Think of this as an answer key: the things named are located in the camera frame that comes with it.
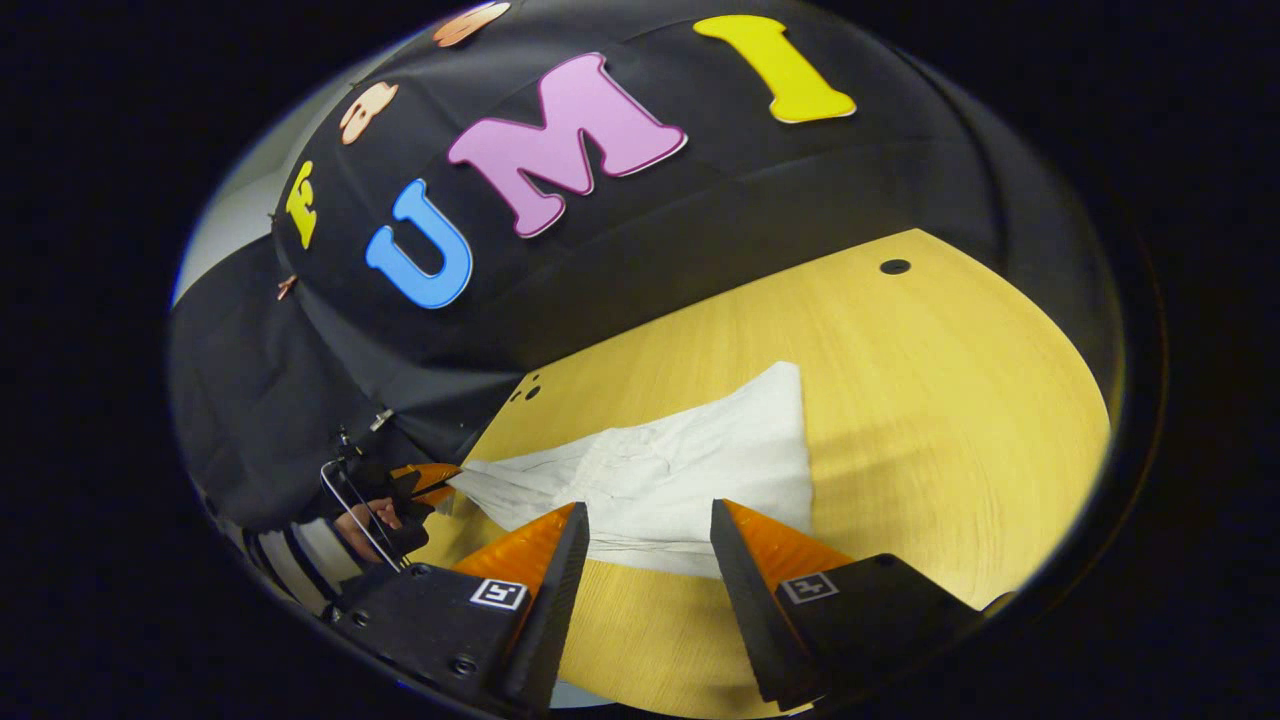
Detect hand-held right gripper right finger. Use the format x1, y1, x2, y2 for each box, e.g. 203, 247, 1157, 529
710, 498, 1015, 714

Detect white jeans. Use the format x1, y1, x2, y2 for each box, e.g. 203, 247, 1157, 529
450, 362, 814, 580

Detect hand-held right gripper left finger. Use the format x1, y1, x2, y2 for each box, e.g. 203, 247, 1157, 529
328, 502, 592, 713

